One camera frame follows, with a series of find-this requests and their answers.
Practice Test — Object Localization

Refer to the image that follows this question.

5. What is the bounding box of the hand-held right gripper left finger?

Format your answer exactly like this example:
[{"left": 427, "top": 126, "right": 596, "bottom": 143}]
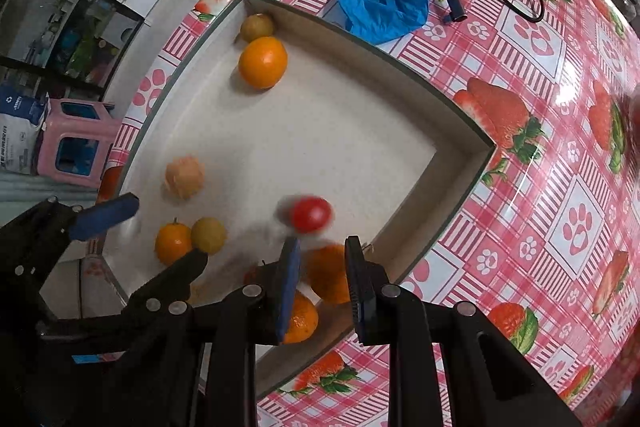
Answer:
[{"left": 192, "top": 236, "right": 302, "bottom": 427}]

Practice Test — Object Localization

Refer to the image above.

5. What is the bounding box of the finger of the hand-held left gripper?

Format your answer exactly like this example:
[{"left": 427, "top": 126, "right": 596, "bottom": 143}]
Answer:
[
  {"left": 0, "top": 193, "right": 141, "bottom": 323},
  {"left": 122, "top": 249, "right": 209, "bottom": 315}
]

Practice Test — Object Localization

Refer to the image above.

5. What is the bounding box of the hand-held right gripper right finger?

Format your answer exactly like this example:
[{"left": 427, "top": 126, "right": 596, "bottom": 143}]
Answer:
[{"left": 344, "top": 236, "right": 583, "bottom": 427}]

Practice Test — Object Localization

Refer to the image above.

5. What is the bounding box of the small mandarin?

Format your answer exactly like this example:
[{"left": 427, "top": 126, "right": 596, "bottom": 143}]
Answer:
[
  {"left": 282, "top": 291, "right": 319, "bottom": 345},
  {"left": 154, "top": 218, "right": 193, "bottom": 266}
]

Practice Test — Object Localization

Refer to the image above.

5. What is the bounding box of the small yellow longan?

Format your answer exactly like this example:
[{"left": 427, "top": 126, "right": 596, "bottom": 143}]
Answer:
[{"left": 191, "top": 217, "right": 228, "bottom": 256}]

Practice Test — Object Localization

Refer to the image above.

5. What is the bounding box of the red tomato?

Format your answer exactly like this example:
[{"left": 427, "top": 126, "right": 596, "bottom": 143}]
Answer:
[{"left": 276, "top": 195, "right": 334, "bottom": 235}]

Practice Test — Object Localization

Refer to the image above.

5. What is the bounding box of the white tray with grey rim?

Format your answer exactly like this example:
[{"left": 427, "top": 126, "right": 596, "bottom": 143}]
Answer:
[{"left": 97, "top": 0, "right": 497, "bottom": 400}]

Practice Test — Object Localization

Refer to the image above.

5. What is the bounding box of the large orange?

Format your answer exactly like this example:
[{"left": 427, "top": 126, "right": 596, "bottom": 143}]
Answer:
[
  {"left": 305, "top": 244, "right": 351, "bottom": 305},
  {"left": 238, "top": 36, "right": 289, "bottom": 90}
]

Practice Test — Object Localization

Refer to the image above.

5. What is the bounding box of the pink plastic stool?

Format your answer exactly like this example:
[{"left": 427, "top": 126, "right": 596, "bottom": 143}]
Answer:
[{"left": 32, "top": 98, "right": 123, "bottom": 190}]

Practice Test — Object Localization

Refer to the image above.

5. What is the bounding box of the white printed bag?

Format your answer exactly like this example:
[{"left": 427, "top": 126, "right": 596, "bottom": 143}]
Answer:
[{"left": 0, "top": 79, "right": 51, "bottom": 175}]

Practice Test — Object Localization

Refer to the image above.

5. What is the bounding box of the glass display cabinet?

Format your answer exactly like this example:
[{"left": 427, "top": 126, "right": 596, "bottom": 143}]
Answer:
[{"left": 0, "top": 0, "right": 146, "bottom": 95}]

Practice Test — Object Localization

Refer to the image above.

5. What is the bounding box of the strawberry print pink tablecloth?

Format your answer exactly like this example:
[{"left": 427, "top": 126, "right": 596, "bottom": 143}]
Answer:
[{"left": 95, "top": 0, "right": 640, "bottom": 427}]

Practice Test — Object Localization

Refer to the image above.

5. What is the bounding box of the yellow-green round fruit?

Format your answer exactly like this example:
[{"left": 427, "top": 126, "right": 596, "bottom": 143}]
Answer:
[{"left": 240, "top": 13, "right": 276, "bottom": 42}]

